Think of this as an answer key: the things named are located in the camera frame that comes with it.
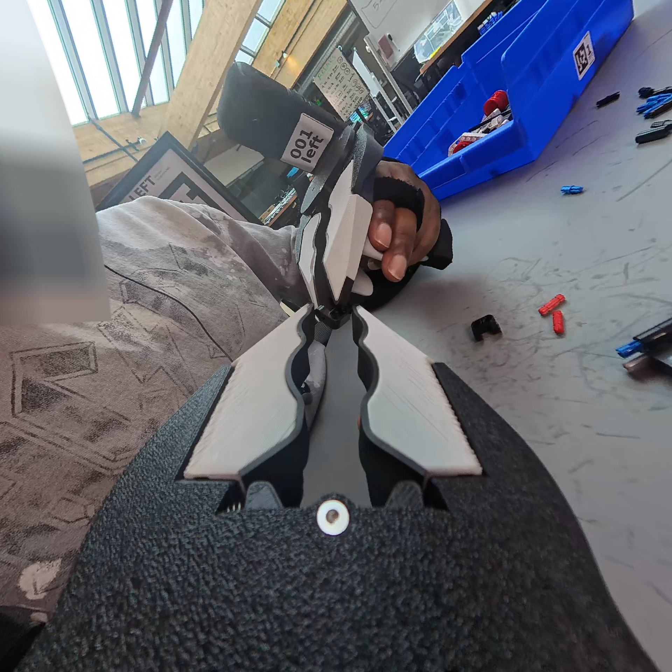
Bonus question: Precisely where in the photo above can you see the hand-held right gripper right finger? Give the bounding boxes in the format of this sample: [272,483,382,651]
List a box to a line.
[353,304,484,510]

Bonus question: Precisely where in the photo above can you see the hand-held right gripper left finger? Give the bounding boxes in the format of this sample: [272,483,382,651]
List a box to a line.
[184,303,316,512]

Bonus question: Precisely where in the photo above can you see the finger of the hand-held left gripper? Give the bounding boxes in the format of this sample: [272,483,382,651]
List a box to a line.
[321,159,375,306]
[298,214,335,306]

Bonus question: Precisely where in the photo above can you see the black bracket brick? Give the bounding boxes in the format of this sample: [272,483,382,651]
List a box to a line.
[314,304,351,330]
[471,314,503,343]

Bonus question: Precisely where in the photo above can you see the toy brick chassis model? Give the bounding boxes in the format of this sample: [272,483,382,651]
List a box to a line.
[617,320,672,376]

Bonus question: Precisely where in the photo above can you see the person's left forearm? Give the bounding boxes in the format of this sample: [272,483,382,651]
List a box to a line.
[157,210,316,316]

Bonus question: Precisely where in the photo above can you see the grey desk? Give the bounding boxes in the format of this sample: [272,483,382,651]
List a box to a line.
[294,0,672,657]

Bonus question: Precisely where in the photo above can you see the person's left hand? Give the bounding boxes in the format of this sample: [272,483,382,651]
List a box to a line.
[366,159,443,282]

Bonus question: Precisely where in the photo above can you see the white chart poster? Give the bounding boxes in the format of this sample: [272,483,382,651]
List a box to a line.
[314,47,372,120]

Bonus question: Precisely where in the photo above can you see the black framed marker sign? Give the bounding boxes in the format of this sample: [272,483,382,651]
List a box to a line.
[97,131,263,226]

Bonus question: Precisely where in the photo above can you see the person's grey patterned shirt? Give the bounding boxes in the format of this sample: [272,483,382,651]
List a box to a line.
[0,195,316,625]

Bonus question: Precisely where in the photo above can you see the red white assembled parts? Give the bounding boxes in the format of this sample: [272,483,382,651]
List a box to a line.
[449,89,518,156]

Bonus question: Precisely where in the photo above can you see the blue plastic bin with tag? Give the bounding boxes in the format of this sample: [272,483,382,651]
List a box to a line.
[383,0,636,203]

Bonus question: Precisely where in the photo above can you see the pile of blue black pins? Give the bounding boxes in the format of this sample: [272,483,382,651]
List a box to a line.
[596,86,672,146]

